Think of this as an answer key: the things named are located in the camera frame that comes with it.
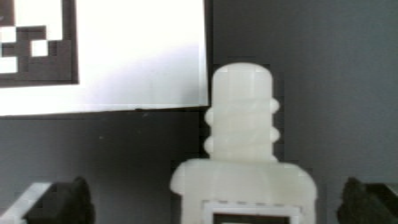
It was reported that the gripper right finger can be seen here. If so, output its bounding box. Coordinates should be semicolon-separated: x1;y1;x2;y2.
336;177;398;224

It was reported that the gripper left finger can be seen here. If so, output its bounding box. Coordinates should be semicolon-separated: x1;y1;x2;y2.
0;177;96;224

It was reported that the white lamp bulb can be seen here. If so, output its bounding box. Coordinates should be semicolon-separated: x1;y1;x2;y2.
171;63;319;224

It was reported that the white marker sheet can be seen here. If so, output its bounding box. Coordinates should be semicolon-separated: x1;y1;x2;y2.
0;0;208;116

